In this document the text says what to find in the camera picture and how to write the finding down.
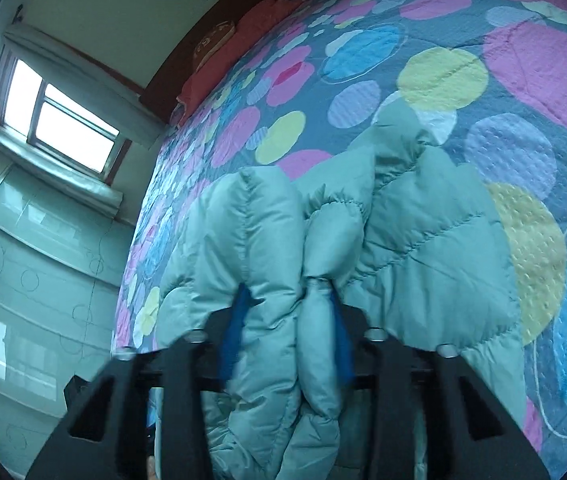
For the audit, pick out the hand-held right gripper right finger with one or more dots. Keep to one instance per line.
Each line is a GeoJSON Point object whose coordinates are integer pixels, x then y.
{"type": "Point", "coordinates": [342, 355]}

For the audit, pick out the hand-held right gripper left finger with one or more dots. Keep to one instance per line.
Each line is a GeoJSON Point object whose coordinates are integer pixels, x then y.
{"type": "Point", "coordinates": [233, 332]}

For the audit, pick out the green puffer jacket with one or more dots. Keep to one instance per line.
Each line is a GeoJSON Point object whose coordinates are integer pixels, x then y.
{"type": "Point", "coordinates": [413, 230]}

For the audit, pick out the patterned sliding-door wardrobe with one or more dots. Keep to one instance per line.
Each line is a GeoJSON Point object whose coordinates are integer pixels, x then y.
{"type": "Point", "coordinates": [28, 285]}

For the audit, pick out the bright window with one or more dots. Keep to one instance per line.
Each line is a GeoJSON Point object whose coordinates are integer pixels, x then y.
{"type": "Point", "coordinates": [58, 125]}

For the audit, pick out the wooden headboard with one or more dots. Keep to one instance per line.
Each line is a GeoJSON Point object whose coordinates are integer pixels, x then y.
{"type": "Point", "coordinates": [188, 50]}

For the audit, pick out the red pillow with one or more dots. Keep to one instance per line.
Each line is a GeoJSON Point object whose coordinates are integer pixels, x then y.
{"type": "Point", "coordinates": [258, 25]}

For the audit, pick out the dotted bed cover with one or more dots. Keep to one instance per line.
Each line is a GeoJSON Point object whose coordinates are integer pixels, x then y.
{"type": "Point", "coordinates": [513, 70]}

